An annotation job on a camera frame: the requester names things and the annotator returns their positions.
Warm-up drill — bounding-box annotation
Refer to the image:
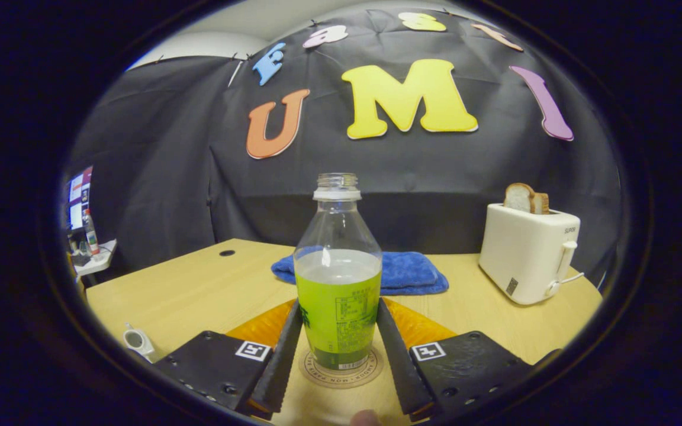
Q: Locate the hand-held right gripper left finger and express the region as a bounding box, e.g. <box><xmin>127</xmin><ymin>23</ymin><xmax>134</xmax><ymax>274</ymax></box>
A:
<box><xmin>155</xmin><ymin>299</ymin><xmax>303</xmax><ymax>421</ymax></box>

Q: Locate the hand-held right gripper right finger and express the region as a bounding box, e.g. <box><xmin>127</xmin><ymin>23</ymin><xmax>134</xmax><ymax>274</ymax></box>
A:
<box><xmin>376</xmin><ymin>298</ymin><xmax>534</xmax><ymax>422</ymax></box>

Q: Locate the round printed coaster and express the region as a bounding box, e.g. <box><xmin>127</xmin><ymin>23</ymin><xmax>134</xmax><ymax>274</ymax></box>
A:
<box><xmin>298</xmin><ymin>346</ymin><xmax>384</xmax><ymax>389</ymax></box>

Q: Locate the green label water bottle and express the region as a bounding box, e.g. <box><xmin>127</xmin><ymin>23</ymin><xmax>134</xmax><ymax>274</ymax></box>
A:
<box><xmin>294</xmin><ymin>173</ymin><xmax>383</xmax><ymax>372</ymax></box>

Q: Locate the white teacup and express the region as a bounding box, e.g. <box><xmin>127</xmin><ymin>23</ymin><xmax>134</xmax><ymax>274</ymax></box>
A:
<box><xmin>123</xmin><ymin>322</ymin><xmax>157</xmax><ymax>363</ymax></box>

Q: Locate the red cap plastic bottle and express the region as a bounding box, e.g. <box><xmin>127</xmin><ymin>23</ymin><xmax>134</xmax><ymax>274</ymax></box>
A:
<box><xmin>83</xmin><ymin>209</ymin><xmax>100</xmax><ymax>256</ymax></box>

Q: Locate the blue towel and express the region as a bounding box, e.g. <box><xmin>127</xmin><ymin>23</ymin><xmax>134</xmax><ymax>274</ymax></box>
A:
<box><xmin>271</xmin><ymin>246</ymin><xmax>449</xmax><ymax>296</ymax></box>

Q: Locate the white toaster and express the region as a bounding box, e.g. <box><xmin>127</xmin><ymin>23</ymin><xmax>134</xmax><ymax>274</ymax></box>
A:
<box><xmin>478</xmin><ymin>203</ymin><xmax>581</xmax><ymax>306</ymax></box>

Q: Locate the black backdrop cloth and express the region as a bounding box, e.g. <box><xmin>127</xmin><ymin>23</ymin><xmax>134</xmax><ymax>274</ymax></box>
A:
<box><xmin>66</xmin><ymin>6</ymin><xmax>623</xmax><ymax>286</ymax></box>

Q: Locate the white side desk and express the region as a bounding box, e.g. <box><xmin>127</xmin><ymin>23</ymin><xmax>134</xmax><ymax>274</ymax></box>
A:
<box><xmin>73</xmin><ymin>238</ymin><xmax>118</xmax><ymax>276</ymax></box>

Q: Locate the computer monitor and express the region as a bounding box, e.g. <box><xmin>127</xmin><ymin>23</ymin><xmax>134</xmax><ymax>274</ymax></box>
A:
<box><xmin>67</xmin><ymin>166</ymin><xmax>94</xmax><ymax>231</ymax></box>

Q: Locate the white toaster cable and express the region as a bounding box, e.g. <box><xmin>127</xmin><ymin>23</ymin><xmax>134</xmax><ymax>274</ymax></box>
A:
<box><xmin>556</xmin><ymin>272</ymin><xmax>586</xmax><ymax>292</ymax></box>

